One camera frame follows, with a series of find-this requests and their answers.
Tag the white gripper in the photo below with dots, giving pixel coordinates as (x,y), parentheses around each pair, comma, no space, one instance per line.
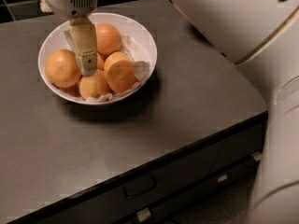
(69,2)

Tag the large orange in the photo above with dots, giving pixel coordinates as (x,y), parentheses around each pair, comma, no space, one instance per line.
(62,70)

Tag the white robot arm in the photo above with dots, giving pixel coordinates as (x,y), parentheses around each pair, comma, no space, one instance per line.
(261,39)

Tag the top orange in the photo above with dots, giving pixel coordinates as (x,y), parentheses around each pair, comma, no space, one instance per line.
(108,38)

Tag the middle back orange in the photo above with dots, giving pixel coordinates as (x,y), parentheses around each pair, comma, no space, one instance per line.
(100,62)

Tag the right back orange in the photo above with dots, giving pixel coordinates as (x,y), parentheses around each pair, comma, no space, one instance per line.
(115,57)

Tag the white bowl with oranges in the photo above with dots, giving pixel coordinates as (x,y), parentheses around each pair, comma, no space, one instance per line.
(125,26)

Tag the white paper in orange bowl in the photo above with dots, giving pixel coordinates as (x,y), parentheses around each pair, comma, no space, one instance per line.
(143,68)

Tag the front bottom orange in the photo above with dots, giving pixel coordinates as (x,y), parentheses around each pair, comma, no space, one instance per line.
(94,86)

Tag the right front orange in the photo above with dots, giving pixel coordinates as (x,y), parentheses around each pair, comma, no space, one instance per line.
(121,76)

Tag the dark upper drawer front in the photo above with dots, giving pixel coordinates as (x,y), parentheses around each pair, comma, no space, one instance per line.
(120,196)

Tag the dark drawer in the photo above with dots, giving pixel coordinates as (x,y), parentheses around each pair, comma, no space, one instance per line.
(158,211)
(120,196)

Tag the dark lower drawer front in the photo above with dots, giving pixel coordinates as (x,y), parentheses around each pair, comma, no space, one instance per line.
(158,211)

